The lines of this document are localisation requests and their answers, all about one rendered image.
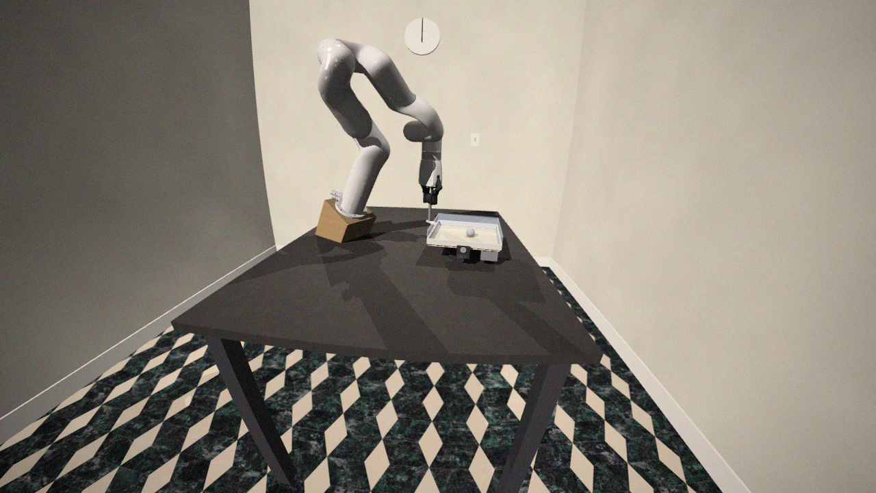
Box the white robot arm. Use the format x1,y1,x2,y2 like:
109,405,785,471
317,38,443,219

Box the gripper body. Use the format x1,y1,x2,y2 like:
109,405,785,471
419,159,442,187

